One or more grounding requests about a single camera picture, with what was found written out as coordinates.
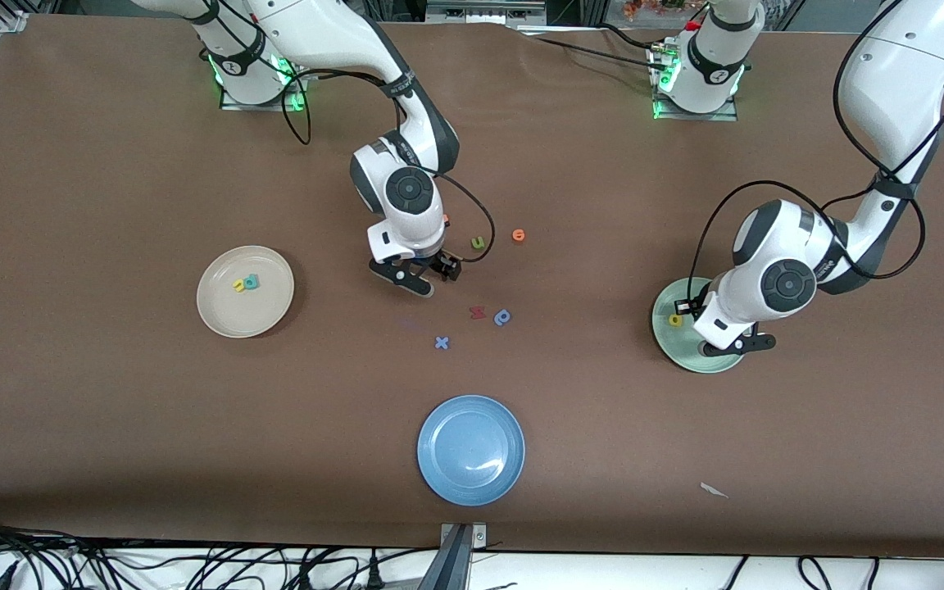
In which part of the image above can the grey equipment box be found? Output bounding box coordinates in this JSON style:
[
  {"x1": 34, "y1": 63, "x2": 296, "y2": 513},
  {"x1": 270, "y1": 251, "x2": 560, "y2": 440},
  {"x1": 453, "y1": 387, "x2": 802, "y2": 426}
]
[{"x1": 425, "y1": 0, "x2": 548, "y2": 25}]

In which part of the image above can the beige brown plate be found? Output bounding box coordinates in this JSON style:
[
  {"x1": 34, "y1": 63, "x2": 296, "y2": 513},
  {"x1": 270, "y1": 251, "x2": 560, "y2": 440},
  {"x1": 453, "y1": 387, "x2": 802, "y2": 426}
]
[{"x1": 196, "y1": 245, "x2": 296, "y2": 339}]

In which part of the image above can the blue plate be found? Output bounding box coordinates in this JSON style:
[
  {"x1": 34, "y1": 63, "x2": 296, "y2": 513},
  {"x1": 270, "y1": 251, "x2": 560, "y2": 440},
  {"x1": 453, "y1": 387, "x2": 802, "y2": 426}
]
[{"x1": 416, "y1": 395, "x2": 526, "y2": 507}]

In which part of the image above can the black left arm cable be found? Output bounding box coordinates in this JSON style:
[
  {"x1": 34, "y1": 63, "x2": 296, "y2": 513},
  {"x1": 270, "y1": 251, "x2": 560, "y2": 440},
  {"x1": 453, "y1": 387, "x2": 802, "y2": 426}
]
[{"x1": 689, "y1": 0, "x2": 944, "y2": 316}]

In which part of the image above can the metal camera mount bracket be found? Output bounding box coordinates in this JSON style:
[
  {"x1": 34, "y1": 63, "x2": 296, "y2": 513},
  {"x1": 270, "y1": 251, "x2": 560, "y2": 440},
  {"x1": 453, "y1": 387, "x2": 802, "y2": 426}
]
[{"x1": 419, "y1": 523, "x2": 488, "y2": 590}]

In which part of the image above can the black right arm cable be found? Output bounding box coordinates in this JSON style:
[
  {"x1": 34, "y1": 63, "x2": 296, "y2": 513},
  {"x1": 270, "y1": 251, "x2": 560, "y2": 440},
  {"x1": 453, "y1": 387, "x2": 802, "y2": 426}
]
[{"x1": 218, "y1": 0, "x2": 496, "y2": 265}]

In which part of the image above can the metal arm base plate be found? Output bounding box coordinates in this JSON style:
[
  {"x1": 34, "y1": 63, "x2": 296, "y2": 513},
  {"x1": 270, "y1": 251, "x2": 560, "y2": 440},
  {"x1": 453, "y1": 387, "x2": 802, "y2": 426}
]
[
  {"x1": 652, "y1": 45, "x2": 739, "y2": 122},
  {"x1": 220, "y1": 49, "x2": 309, "y2": 111}
]

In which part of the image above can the black cable on table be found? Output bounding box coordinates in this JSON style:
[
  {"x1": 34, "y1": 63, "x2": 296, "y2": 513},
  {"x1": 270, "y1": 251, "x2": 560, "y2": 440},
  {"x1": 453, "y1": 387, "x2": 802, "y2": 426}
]
[
  {"x1": 531, "y1": 35, "x2": 663, "y2": 72},
  {"x1": 599, "y1": 23, "x2": 655, "y2": 48}
]

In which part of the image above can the light green plate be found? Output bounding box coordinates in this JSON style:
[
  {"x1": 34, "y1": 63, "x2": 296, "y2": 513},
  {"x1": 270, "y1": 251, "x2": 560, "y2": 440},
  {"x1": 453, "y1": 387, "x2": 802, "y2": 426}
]
[{"x1": 651, "y1": 277, "x2": 747, "y2": 374}]

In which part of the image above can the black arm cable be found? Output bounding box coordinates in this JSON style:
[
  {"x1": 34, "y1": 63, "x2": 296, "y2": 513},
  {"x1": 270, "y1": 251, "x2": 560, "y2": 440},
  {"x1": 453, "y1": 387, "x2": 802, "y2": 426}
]
[
  {"x1": 689, "y1": 0, "x2": 944, "y2": 316},
  {"x1": 218, "y1": 0, "x2": 496, "y2": 265}
]

